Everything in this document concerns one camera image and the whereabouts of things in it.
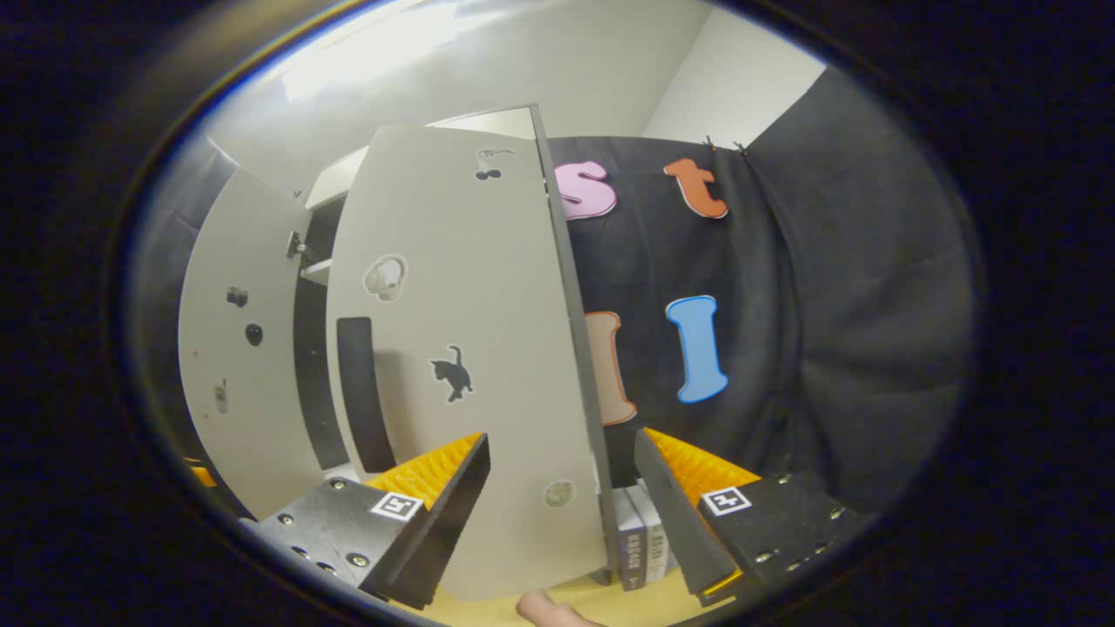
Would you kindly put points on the white book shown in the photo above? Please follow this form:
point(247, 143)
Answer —
point(655, 540)

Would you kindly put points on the grey cabinet drawer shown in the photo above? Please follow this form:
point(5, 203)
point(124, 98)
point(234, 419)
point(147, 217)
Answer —
point(488, 119)

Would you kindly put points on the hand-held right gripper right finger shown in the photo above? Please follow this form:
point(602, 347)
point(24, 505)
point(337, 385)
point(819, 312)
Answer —
point(675, 522)

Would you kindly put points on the grey book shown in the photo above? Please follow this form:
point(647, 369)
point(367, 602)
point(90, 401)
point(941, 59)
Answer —
point(629, 540)

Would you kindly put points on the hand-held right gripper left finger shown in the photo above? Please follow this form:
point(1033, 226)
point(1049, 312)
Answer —
point(444, 531)

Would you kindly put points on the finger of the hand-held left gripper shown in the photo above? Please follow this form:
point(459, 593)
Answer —
point(202, 475)

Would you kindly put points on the grey shoe cabinet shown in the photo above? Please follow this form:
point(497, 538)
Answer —
point(312, 366)

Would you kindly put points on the grey shoe cabinet door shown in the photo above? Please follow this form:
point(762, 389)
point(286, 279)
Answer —
point(235, 392)
point(488, 305)

